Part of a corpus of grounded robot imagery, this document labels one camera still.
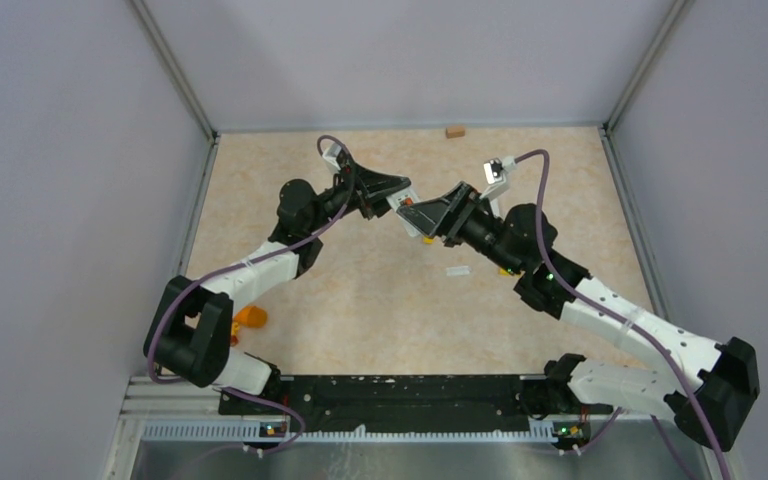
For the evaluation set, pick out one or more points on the yellow toy car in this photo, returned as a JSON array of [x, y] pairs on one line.
[[235, 327]]

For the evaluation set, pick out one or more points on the left aluminium frame post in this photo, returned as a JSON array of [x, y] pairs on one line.
[[172, 67]]

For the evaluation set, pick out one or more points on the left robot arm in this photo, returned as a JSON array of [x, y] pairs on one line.
[[191, 332]]

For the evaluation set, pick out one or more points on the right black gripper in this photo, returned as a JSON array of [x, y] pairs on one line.
[[435, 217]]

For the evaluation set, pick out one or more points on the aluminium frame post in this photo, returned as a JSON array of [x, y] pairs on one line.
[[674, 16], [172, 67]]

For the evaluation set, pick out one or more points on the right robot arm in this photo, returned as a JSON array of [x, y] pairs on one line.
[[706, 387]]

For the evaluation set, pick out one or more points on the orange cone toy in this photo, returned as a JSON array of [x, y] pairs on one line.
[[251, 317]]

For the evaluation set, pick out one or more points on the white cable duct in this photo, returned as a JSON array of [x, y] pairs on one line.
[[265, 432]]

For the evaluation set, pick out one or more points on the brown wooden block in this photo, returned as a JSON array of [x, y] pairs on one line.
[[455, 131]]

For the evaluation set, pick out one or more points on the white remote control back up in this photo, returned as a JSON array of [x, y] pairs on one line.
[[495, 207]]

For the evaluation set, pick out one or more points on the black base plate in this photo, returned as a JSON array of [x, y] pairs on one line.
[[444, 404]]

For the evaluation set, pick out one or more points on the right aluminium frame post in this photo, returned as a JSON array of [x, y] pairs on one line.
[[674, 16]]

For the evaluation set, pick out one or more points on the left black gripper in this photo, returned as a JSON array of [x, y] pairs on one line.
[[369, 190]]

